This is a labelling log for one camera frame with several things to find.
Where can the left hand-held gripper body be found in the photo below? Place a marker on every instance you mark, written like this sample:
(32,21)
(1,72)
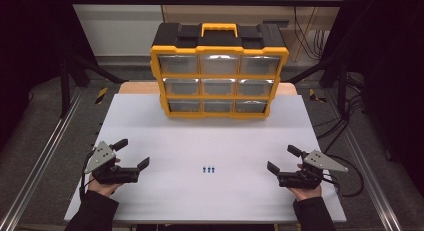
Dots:
(103,156)

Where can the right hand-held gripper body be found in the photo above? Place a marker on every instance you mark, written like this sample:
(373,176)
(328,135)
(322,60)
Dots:
(310,177)

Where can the clear plastic drawer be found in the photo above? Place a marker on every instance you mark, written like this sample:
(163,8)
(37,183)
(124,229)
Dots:
(220,65)

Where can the yellow black drawer organizer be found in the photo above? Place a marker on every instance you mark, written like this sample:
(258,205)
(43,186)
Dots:
(218,41)

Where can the person's right hand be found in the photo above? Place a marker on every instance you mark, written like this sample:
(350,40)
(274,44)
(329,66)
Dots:
(305,193)

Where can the person's left hand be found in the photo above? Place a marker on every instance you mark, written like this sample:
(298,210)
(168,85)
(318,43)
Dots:
(103,190)

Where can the yellow black hazard tape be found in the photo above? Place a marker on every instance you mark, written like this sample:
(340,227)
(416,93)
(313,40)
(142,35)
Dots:
(101,95)
(315,96)

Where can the black metal stand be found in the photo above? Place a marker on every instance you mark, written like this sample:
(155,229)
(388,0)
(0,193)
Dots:
(341,87)
(65,87)

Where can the grid of clear drawers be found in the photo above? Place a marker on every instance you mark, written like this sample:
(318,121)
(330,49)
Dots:
(181,86)

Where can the black curtain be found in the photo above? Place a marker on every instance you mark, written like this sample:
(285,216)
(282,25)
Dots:
(30,41)
(393,57)

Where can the black horizontal bar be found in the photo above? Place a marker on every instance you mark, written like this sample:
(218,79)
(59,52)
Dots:
(166,1)

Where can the metal floor rail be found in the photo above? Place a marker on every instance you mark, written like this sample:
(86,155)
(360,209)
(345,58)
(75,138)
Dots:
(366,171)
(43,151)

